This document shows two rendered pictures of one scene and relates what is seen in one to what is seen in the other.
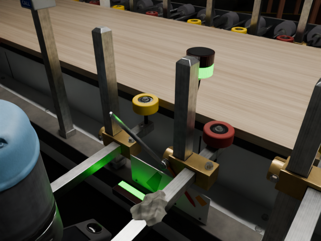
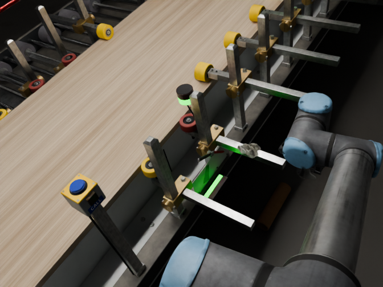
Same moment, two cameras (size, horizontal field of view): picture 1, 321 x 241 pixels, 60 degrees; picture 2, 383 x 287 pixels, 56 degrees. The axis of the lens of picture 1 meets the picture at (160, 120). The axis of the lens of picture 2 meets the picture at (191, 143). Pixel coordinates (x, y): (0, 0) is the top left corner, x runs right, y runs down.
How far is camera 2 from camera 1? 1.17 m
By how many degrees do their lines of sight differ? 61
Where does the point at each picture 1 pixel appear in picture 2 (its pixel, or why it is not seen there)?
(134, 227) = (263, 154)
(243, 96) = (146, 110)
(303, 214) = (260, 84)
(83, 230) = not seen: hidden behind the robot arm
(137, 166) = (197, 183)
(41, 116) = not seen: outside the picture
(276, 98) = (149, 95)
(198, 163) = (214, 132)
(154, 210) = (252, 146)
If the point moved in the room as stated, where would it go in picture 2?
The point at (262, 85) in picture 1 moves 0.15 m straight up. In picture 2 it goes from (129, 101) to (118, 74)
